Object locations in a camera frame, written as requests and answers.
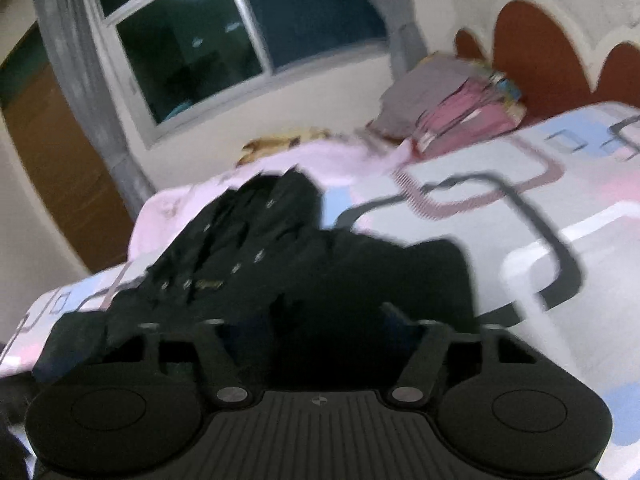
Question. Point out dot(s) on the colourful printed folded cloth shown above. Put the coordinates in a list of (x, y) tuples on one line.
[(507, 90)]

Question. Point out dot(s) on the grey folded cloth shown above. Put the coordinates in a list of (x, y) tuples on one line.
[(425, 90)]

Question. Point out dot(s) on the patterned bed sheet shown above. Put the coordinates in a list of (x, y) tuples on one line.
[(500, 210)]

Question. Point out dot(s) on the yellow patterned cloth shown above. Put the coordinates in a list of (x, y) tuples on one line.
[(270, 146)]

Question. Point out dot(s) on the pink folded cloth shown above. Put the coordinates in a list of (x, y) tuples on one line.
[(465, 115)]

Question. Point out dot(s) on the grey curtain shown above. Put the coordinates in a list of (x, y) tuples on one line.
[(405, 25), (85, 70)]

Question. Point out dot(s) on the red and white headboard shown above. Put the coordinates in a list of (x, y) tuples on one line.
[(540, 50)]

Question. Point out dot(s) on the white framed window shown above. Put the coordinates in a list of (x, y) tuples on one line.
[(200, 45)]

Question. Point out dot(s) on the brown wooden door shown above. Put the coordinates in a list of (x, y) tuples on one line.
[(55, 160)]

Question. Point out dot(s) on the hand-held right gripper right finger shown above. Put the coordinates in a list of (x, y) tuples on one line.
[(396, 321)]

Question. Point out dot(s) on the black puffer jacket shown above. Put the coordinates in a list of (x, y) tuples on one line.
[(300, 270)]

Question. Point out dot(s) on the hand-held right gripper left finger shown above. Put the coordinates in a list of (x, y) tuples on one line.
[(220, 355)]

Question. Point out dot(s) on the pink blanket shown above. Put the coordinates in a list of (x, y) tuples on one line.
[(325, 160)]

